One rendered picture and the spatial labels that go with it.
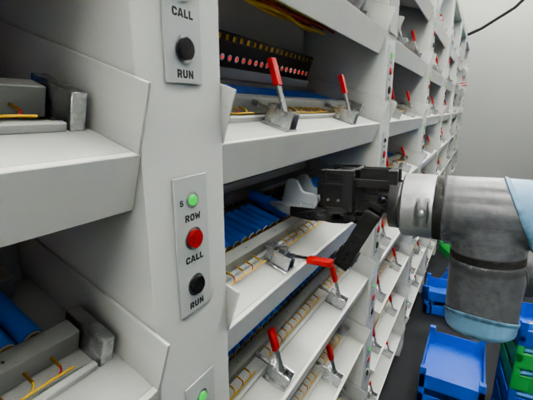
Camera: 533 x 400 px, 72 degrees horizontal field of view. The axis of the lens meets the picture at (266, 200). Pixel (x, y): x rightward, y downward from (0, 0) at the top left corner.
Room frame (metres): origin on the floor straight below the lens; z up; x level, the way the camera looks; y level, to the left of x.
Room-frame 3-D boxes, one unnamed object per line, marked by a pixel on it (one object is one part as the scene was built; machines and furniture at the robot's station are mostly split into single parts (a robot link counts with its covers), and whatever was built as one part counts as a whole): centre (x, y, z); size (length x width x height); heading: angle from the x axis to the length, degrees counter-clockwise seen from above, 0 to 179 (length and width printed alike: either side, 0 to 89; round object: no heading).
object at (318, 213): (0.56, -0.08, 0.96); 0.09 x 0.05 x 0.02; 65
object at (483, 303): (0.47, -0.31, 0.87); 0.12 x 0.09 x 0.12; 141
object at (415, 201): (0.50, -0.21, 0.98); 0.10 x 0.05 x 0.09; 151
